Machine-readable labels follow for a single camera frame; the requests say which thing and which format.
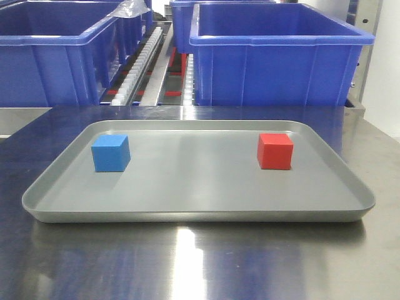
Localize red foam cube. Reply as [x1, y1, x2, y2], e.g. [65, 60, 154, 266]
[257, 133, 294, 170]

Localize blue foam cube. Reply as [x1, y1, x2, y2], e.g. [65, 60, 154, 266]
[91, 134, 131, 173]

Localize grey rectangular tray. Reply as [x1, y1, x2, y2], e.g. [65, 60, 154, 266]
[22, 120, 375, 223]

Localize blue bin front right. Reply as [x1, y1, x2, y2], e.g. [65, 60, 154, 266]
[189, 2, 374, 106]

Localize blue bin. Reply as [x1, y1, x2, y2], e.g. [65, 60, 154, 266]
[170, 0, 276, 54]
[1, 1, 124, 107]
[27, 0, 153, 65]
[189, 2, 374, 106]

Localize blue bin rear right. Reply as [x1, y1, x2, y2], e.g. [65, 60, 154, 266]
[170, 0, 276, 54]

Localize clear plastic bag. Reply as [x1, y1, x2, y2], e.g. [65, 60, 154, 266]
[109, 0, 151, 19]

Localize blue bin front left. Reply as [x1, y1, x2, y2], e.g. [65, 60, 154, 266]
[1, 1, 124, 107]

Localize blue bin rear left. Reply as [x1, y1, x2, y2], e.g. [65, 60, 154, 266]
[27, 0, 153, 65]

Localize right white roller rail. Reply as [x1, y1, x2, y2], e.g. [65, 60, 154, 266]
[182, 54, 194, 106]

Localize steel centre shelf rail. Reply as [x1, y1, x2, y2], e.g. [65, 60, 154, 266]
[139, 21, 174, 107]

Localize white roller conveyor rail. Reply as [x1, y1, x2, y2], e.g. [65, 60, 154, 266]
[110, 27, 163, 106]

